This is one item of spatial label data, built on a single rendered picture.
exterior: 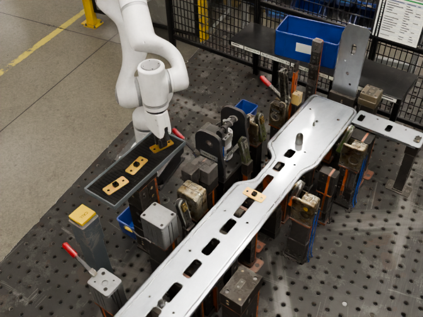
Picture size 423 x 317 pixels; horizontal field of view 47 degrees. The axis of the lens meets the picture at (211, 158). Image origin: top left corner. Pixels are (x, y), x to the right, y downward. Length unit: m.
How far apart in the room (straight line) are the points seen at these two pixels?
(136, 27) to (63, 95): 2.53
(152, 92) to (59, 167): 2.00
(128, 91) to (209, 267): 0.76
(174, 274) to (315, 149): 0.77
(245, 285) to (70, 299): 0.73
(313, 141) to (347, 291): 0.59
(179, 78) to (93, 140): 2.11
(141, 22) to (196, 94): 1.17
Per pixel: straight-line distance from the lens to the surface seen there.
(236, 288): 1.53
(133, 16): 1.63
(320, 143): 2.01
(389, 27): 2.38
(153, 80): 1.52
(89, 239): 1.62
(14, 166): 3.59
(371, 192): 2.28
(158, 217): 1.59
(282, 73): 2.00
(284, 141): 2.00
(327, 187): 1.94
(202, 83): 2.81
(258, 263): 1.97
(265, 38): 2.57
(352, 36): 2.13
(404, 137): 2.12
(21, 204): 3.33
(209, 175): 1.77
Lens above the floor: 2.35
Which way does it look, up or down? 45 degrees down
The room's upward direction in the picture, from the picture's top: 2 degrees counter-clockwise
